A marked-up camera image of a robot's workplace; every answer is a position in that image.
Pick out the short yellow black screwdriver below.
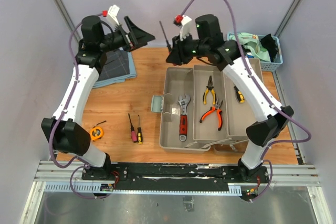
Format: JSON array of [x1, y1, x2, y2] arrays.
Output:
[[234, 86, 245, 103]]

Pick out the yellow handled pliers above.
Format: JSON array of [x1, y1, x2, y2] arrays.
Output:
[[202, 75, 217, 105]]

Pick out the green cloth in basket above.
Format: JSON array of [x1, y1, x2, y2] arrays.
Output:
[[237, 33, 270, 62]]

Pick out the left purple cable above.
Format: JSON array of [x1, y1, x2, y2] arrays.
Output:
[[48, 11, 116, 216]]

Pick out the orange tape measure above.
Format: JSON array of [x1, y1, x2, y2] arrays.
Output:
[[90, 120, 106, 142]]

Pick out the red handled adjustable wrench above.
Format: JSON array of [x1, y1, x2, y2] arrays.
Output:
[[177, 94, 191, 142]]

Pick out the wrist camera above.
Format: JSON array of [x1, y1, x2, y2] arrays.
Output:
[[174, 15, 192, 41], [102, 5, 120, 28]]

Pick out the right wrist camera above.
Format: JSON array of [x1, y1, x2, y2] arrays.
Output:
[[174, 15, 192, 41]]

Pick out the grey plastic tool box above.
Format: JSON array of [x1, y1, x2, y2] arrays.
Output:
[[152, 65, 256, 154]]

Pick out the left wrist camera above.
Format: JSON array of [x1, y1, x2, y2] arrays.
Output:
[[102, 5, 120, 28]]

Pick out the black cloth in basket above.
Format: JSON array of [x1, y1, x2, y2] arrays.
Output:
[[260, 34, 278, 62]]

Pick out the long yellow black screwdriver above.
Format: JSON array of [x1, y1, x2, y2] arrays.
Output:
[[137, 115, 143, 144]]

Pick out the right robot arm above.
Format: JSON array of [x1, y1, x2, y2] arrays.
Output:
[[166, 14, 293, 182]]

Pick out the orange handled pliers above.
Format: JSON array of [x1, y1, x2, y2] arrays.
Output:
[[199, 99, 224, 131]]

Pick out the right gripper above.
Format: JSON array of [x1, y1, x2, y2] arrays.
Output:
[[167, 31, 210, 65]]

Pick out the light blue folded cloth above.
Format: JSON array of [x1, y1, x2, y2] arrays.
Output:
[[93, 52, 137, 88]]

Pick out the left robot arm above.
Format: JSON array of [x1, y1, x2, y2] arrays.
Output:
[[41, 14, 155, 180]]

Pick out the pink handled screwdriver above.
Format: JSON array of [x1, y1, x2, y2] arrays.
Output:
[[128, 114, 138, 143]]

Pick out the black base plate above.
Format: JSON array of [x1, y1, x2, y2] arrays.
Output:
[[81, 163, 269, 193]]

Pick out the red handled screwdriver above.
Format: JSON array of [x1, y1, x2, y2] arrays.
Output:
[[159, 20, 172, 53]]

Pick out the dark grey checked cloth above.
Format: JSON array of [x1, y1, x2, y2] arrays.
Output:
[[98, 50, 130, 81]]

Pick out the blue plastic basket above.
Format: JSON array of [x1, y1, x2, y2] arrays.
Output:
[[237, 32, 283, 72]]

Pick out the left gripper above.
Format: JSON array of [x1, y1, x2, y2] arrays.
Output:
[[99, 16, 155, 53]]

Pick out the aluminium frame rail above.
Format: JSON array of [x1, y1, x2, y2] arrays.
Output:
[[20, 161, 332, 223]]

